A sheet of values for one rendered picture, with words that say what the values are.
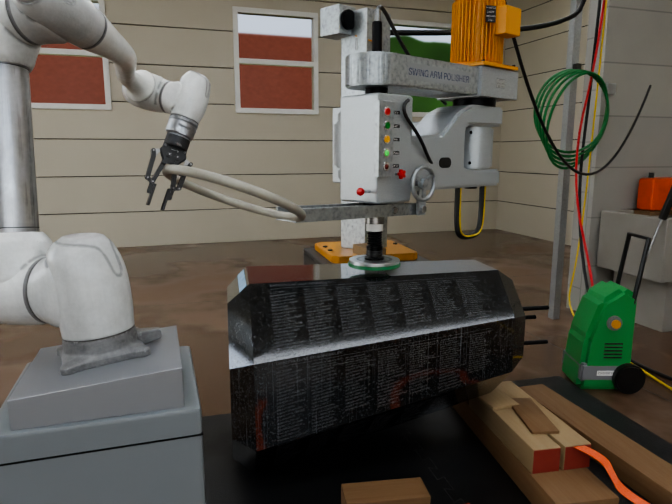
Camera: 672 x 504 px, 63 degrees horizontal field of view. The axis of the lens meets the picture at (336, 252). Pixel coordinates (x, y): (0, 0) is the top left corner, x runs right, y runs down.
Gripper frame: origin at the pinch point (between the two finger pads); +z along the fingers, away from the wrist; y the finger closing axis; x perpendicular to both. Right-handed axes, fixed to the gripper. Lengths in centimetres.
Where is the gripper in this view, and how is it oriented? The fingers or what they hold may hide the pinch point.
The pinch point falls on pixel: (158, 197)
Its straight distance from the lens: 181.5
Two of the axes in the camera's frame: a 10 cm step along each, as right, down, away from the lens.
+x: -4.6, -0.6, 8.9
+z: -2.9, 9.5, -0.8
